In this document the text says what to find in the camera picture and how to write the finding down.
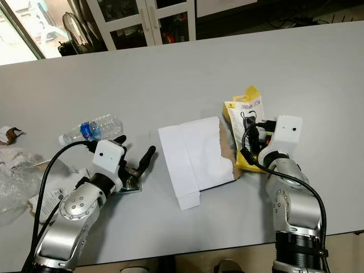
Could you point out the white glass door cabinet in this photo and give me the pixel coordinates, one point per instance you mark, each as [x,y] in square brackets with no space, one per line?
[151,20]

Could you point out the clear plastic water bottle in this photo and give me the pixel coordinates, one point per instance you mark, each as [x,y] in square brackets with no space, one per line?
[96,129]

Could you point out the black standing fan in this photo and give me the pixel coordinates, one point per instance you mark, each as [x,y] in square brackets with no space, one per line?
[79,33]

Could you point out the window with dark frame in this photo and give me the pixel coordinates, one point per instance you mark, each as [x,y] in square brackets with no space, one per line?
[28,25]

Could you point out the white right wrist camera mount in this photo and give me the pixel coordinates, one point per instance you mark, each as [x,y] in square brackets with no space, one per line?
[289,132]

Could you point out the small torn cardboard scrap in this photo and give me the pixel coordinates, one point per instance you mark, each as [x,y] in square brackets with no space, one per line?
[11,135]

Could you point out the white board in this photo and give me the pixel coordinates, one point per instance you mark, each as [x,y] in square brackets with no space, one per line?
[224,6]

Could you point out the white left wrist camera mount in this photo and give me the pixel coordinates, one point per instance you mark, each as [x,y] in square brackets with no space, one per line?
[108,156]

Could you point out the white flattened cardboard box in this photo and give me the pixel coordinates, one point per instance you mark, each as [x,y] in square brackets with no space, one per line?
[196,156]

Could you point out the clear bubble wrap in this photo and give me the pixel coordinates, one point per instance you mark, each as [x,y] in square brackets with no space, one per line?
[14,182]

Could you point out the torn cardboard with label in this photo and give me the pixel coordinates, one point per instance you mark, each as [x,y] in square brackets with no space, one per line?
[54,198]

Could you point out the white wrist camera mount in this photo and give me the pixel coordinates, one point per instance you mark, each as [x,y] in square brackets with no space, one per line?
[289,132]
[108,156]

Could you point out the yellow power bank package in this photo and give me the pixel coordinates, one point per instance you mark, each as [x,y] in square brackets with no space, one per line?
[238,111]

